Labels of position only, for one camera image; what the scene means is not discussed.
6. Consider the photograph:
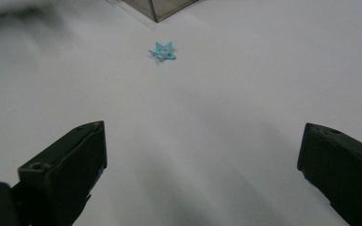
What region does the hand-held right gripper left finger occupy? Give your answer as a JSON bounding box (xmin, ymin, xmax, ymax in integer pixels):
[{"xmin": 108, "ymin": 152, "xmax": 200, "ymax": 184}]
[{"xmin": 11, "ymin": 120, "xmax": 108, "ymax": 226}]

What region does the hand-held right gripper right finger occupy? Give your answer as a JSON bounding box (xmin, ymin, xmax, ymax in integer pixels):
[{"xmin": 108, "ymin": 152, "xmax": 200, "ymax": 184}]
[{"xmin": 296, "ymin": 122, "xmax": 362, "ymax": 226}]

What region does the small blue star hair clip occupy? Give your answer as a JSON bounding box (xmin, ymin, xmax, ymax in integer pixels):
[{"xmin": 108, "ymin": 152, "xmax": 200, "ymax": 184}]
[{"xmin": 147, "ymin": 40, "xmax": 177, "ymax": 62}]

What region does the clear plastic box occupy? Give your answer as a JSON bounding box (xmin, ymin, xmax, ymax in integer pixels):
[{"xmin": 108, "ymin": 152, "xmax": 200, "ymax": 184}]
[{"xmin": 121, "ymin": 0, "xmax": 200, "ymax": 24}]

